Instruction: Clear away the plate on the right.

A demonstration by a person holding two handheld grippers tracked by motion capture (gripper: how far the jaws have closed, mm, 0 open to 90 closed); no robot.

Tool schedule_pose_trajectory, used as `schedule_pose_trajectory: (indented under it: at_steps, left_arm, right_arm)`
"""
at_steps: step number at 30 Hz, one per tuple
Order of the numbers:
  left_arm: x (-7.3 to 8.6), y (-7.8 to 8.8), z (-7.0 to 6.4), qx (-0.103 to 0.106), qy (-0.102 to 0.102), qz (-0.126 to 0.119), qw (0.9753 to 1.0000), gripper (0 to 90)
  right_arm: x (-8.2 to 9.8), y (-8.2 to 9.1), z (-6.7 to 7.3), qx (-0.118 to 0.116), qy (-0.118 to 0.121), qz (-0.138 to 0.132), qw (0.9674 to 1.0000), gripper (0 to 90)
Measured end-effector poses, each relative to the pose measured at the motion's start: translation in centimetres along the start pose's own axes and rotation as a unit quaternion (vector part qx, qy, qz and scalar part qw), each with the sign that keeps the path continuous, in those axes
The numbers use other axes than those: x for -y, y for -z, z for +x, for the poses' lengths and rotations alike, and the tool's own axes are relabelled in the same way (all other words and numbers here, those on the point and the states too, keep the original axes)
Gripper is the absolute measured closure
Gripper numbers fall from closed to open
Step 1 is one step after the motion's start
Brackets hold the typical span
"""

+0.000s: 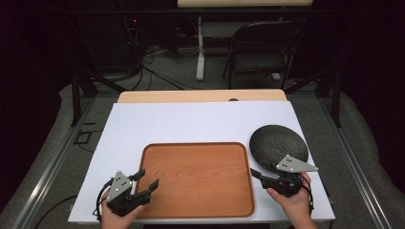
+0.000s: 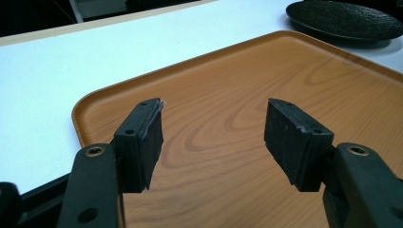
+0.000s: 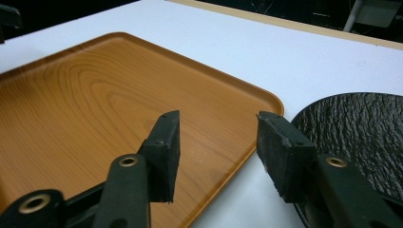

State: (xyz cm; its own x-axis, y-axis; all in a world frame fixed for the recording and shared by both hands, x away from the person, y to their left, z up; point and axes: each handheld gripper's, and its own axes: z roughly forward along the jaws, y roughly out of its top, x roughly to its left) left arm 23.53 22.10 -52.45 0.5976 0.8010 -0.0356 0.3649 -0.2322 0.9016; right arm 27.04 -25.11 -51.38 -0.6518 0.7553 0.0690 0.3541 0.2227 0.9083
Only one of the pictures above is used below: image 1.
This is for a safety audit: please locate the dark round textured plate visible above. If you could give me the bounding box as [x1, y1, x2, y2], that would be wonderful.
[248, 124, 309, 175]

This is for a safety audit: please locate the white desk leg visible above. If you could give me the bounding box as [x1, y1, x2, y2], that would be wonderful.
[195, 16, 206, 82]

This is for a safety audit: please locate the person's right hand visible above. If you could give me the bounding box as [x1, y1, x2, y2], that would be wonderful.
[266, 172, 318, 229]

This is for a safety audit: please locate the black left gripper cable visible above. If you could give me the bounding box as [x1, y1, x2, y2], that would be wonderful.
[92, 177, 115, 223]

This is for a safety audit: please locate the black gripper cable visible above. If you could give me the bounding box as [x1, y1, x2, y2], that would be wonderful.
[92, 177, 115, 223]
[300, 175, 316, 216]

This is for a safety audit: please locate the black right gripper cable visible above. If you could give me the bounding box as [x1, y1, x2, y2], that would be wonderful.
[300, 175, 316, 216]

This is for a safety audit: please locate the black folding chair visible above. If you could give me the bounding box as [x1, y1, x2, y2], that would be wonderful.
[222, 20, 306, 91]

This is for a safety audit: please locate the black floor cable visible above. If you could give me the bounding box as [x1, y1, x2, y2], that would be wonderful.
[32, 194, 78, 229]

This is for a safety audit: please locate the person's left hand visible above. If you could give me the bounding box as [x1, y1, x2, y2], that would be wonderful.
[100, 190, 145, 229]

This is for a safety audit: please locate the brown wooden tray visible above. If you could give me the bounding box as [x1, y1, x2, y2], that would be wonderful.
[137, 141, 256, 219]

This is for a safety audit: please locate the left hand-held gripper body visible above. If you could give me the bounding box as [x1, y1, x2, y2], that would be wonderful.
[105, 170, 151, 218]

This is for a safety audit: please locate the black metal frame stand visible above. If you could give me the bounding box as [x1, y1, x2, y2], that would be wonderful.
[284, 63, 343, 129]
[70, 66, 129, 128]

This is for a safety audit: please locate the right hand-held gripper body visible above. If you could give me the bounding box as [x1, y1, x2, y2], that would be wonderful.
[263, 154, 319, 198]

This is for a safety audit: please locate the bundle of black floor cables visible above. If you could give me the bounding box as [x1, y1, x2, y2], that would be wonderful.
[123, 18, 204, 92]

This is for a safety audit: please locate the beige desk top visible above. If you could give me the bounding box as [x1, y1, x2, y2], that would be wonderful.
[177, 0, 314, 9]

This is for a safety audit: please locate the aluminium floor rail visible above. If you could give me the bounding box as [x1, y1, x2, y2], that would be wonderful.
[11, 94, 97, 229]
[317, 94, 394, 229]

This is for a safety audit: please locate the white board mat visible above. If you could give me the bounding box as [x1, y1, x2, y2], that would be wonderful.
[67, 100, 336, 223]

